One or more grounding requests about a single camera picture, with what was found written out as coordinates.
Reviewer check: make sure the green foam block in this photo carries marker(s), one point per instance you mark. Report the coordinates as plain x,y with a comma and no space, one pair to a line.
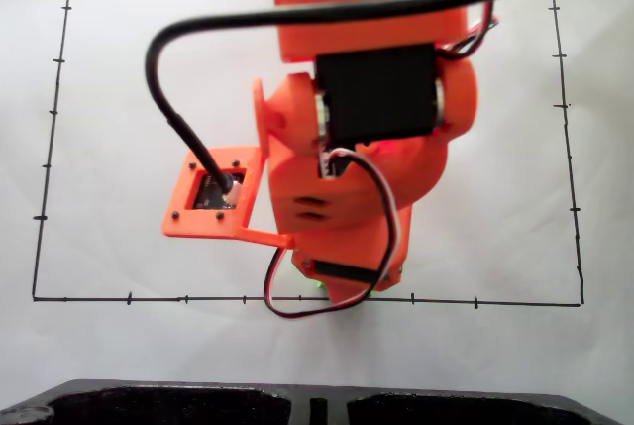
318,287

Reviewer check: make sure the black moulded tray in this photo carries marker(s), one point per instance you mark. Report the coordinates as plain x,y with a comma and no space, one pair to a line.
317,393

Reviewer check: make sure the white paper sheet with rectangle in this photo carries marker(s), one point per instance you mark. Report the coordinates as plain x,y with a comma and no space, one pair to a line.
124,98

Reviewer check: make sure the orange camera mount with board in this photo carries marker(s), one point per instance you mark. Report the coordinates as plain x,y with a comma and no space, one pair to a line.
180,212

